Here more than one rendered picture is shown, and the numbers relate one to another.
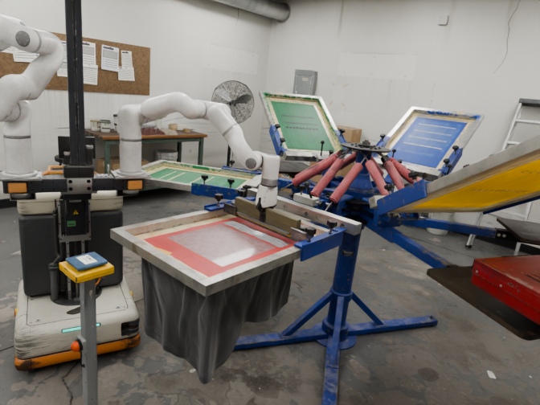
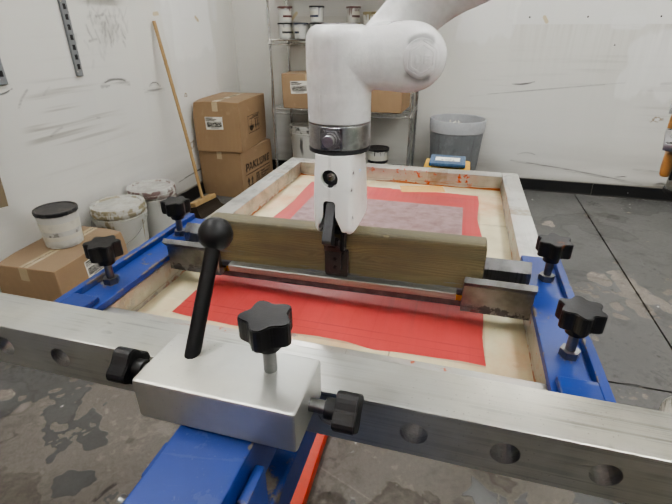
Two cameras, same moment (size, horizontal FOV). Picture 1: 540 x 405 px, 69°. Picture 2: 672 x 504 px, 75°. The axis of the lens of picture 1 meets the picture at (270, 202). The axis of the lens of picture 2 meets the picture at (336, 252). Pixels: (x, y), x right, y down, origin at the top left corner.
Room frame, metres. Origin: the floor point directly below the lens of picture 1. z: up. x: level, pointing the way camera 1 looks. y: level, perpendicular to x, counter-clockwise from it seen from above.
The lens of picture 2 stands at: (2.22, -0.21, 1.30)
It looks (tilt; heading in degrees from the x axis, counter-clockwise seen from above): 27 degrees down; 156
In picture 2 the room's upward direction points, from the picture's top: straight up
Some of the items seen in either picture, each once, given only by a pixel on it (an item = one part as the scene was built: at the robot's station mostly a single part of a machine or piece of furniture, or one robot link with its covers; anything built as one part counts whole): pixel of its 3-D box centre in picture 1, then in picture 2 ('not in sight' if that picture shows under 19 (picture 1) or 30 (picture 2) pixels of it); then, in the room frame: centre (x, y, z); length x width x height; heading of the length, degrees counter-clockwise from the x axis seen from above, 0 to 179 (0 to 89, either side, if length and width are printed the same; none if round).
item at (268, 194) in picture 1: (267, 194); (339, 181); (1.73, 0.01, 1.13); 0.10 x 0.07 x 0.11; 140
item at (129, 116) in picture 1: (132, 122); not in sight; (1.82, 0.66, 1.37); 0.13 x 0.10 x 0.16; 173
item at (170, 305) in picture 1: (173, 308); not in sight; (1.35, 0.33, 0.74); 0.45 x 0.03 x 0.43; 50
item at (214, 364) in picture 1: (254, 308); not in sight; (1.40, 0.02, 0.74); 0.46 x 0.04 x 0.42; 140
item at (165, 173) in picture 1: (218, 167); not in sight; (2.53, 0.36, 1.05); 1.08 x 0.61 x 0.23; 80
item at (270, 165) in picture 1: (263, 164); (373, 72); (1.74, 0.05, 1.26); 0.15 x 0.10 x 0.11; 83
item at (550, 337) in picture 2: (229, 208); (550, 330); (1.93, 0.20, 0.98); 0.30 x 0.05 x 0.07; 140
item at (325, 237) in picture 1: (319, 243); (153, 271); (1.58, -0.23, 0.98); 0.30 x 0.05 x 0.07; 140
